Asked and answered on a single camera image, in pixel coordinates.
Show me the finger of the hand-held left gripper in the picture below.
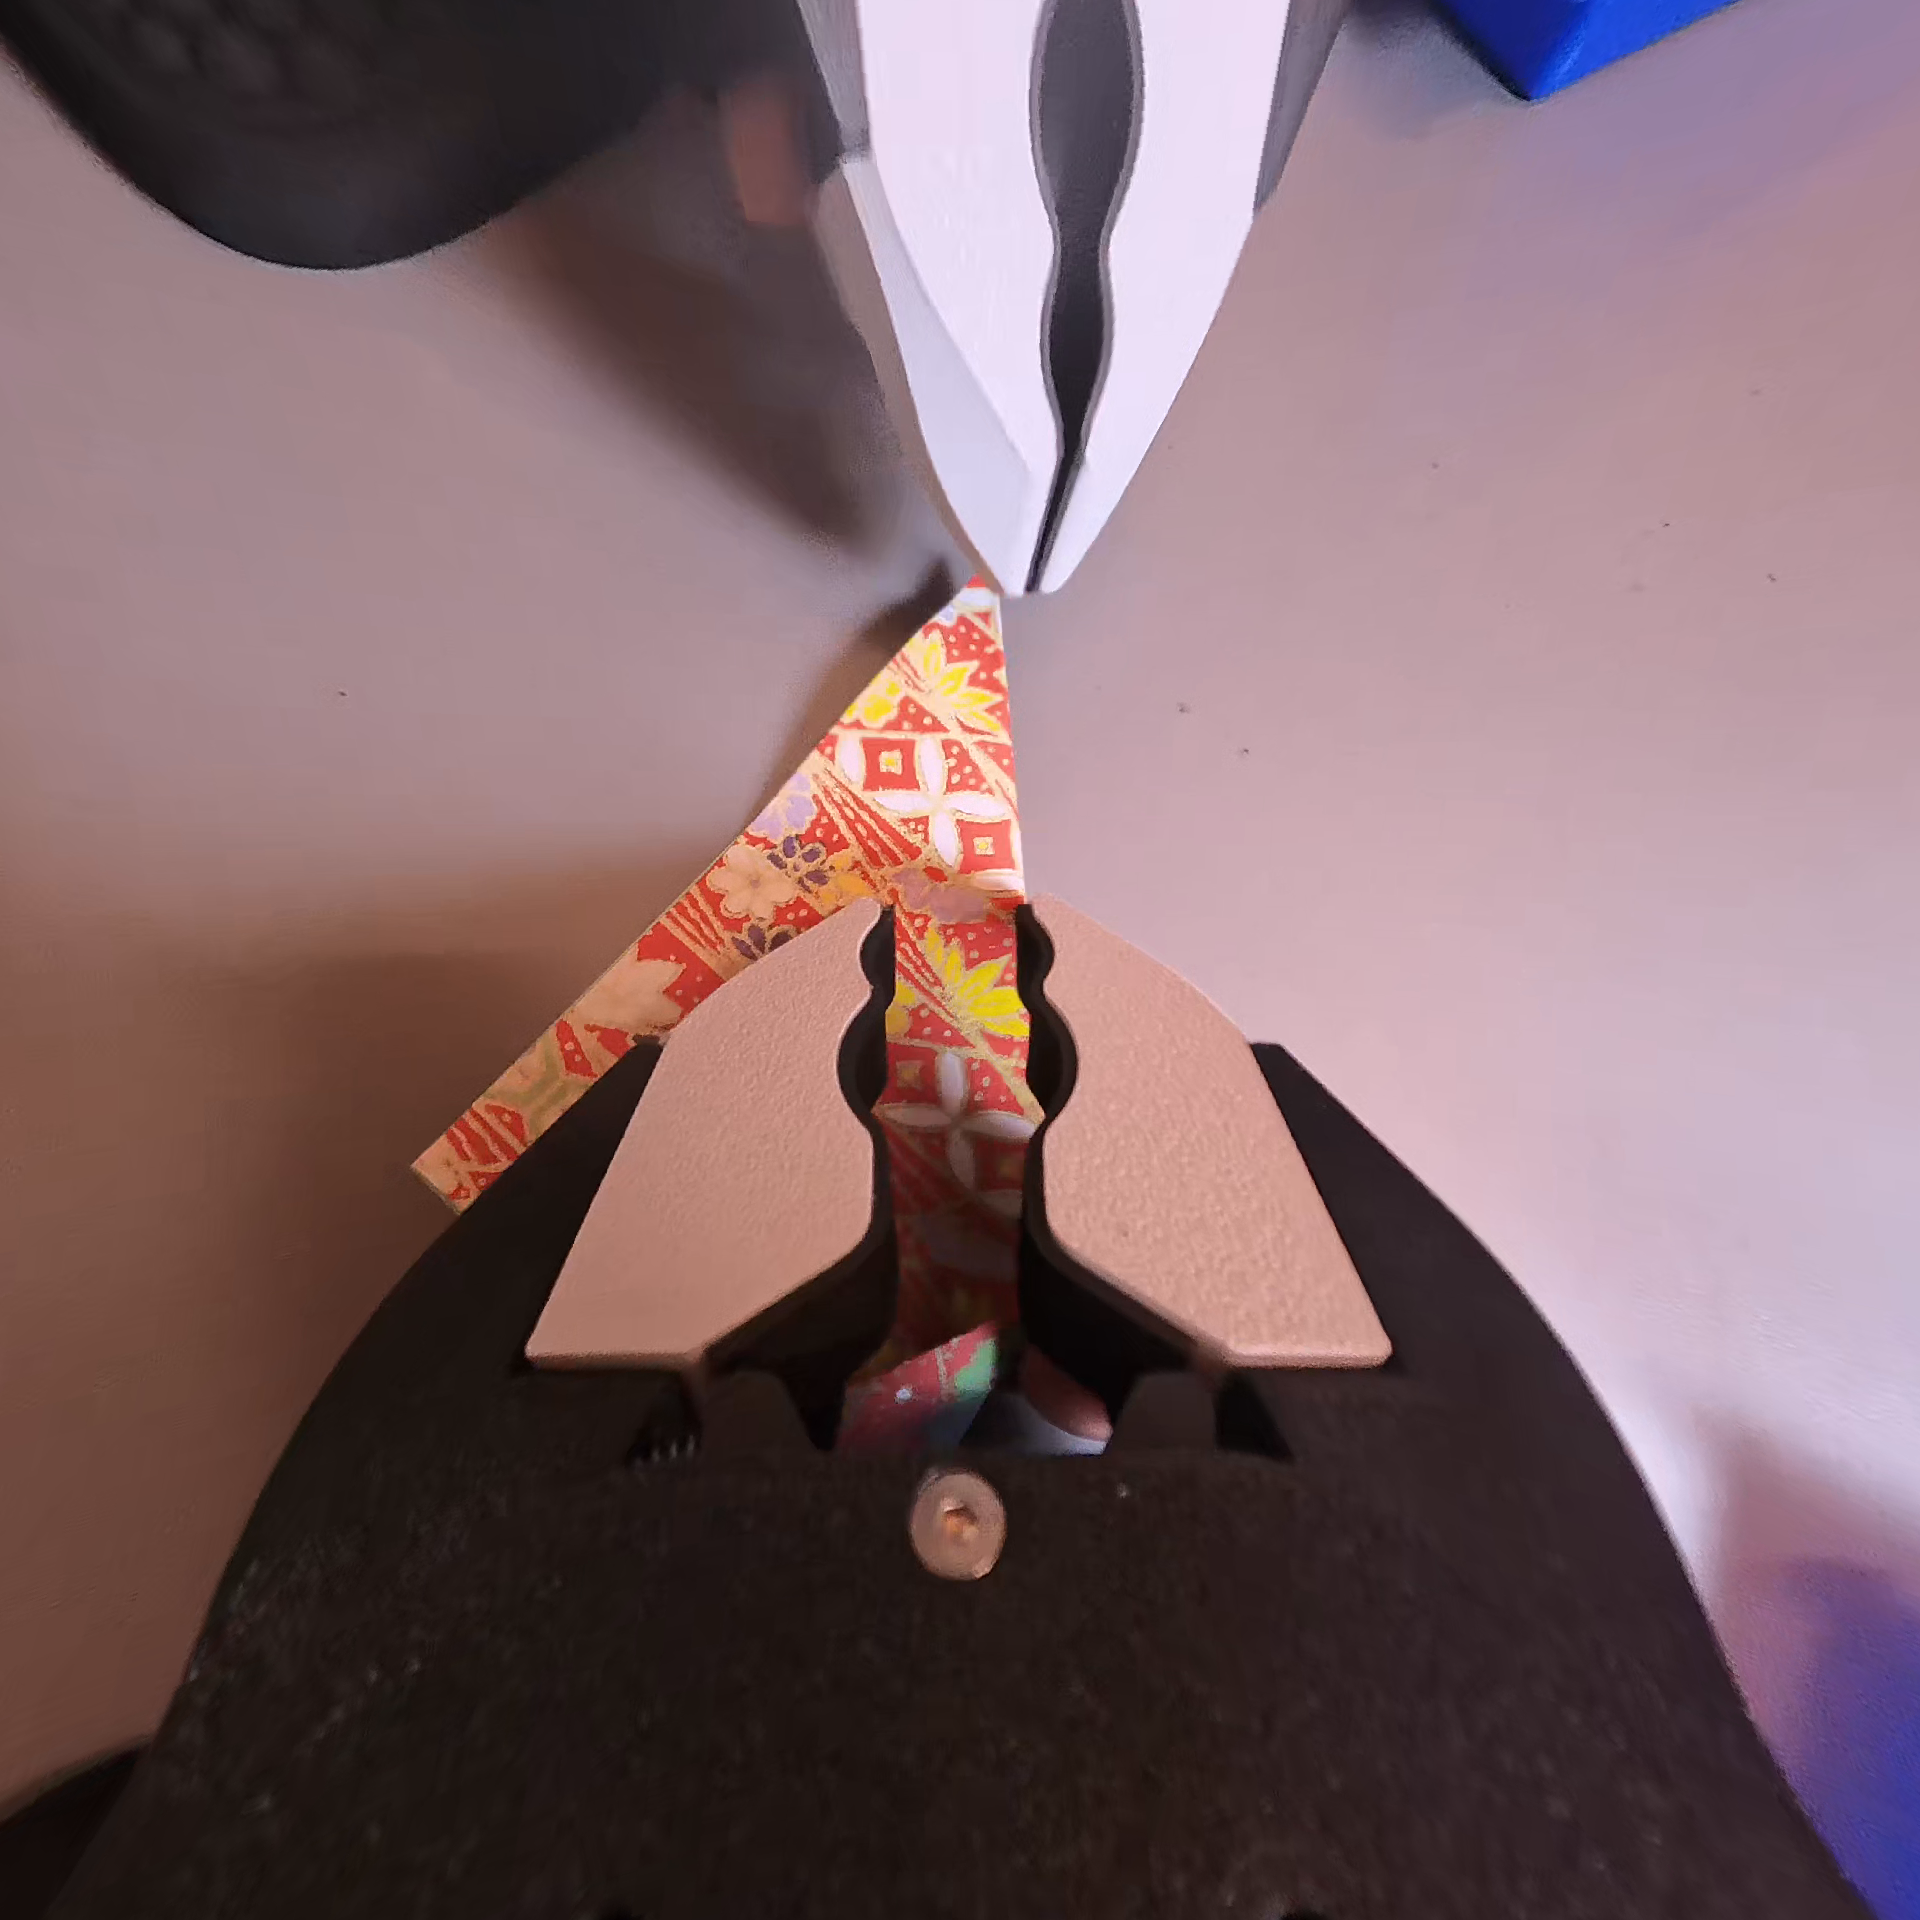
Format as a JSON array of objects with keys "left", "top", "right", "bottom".
[
  {"left": 1036, "top": 0, "right": 1297, "bottom": 593},
  {"left": 829, "top": 0, "right": 1062, "bottom": 593}
]

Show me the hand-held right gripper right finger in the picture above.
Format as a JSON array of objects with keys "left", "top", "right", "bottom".
[{"left": 1014, "top": 901, "right": 1399, "bottom": 1406}]

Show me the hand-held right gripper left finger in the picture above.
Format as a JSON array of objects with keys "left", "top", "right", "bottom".
[{"left": 522, "top": 901, "right": 909, "bottom": 1406}]

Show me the green backed red floral paper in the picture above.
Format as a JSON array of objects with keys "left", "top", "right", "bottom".
[{"left": 410, "top": 583, "right": 1105, "bottom": 1460}]

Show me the black textured pad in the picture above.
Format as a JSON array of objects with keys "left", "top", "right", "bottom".
[{"left": 0, "top": 0, "right": 736, "bottom": 272}]

